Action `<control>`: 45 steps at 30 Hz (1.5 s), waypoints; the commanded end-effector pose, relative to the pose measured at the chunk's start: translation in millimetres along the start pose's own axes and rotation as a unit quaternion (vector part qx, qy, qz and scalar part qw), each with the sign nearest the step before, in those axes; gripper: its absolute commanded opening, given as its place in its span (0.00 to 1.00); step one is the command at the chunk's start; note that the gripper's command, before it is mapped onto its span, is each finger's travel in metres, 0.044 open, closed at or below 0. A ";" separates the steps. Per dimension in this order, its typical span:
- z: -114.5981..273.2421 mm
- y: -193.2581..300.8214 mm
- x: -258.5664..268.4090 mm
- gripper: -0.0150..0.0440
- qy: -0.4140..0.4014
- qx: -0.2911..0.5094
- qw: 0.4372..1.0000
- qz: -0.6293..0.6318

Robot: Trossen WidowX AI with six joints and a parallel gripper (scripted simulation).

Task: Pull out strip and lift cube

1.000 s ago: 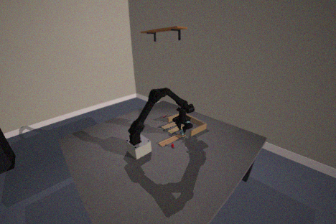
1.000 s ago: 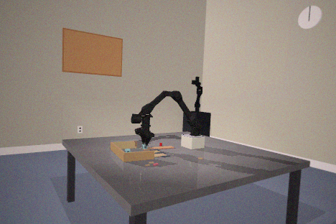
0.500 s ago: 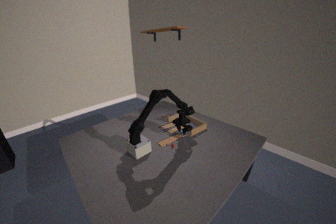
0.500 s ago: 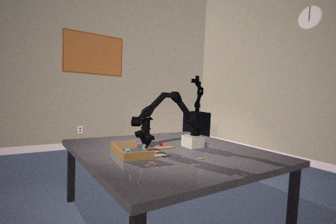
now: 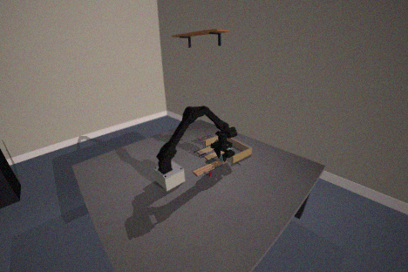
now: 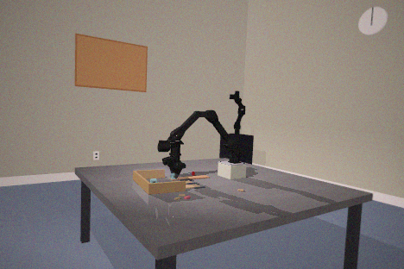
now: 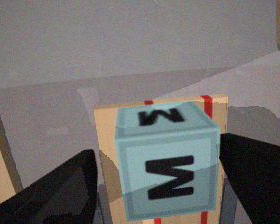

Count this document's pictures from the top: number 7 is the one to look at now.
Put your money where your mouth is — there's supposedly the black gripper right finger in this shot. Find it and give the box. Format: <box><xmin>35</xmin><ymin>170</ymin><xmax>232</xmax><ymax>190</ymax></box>
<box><xmin>218</xmin><ymin>133</ymin><xmax>280</xmax><ymax>224</ymax></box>

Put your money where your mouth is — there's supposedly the light blue letter cube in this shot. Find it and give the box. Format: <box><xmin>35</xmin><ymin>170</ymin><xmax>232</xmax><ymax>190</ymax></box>
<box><xmin>115</xmin><ymin>101</ymin><xmax>221</xmax><ymax>222</ymax></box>

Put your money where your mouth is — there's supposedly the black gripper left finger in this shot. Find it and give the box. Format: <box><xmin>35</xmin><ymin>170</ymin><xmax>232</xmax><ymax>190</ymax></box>
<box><xmin>0</xmin><ymin>149</ymin><xmax>97</xmax><ymax>224</ymax></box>

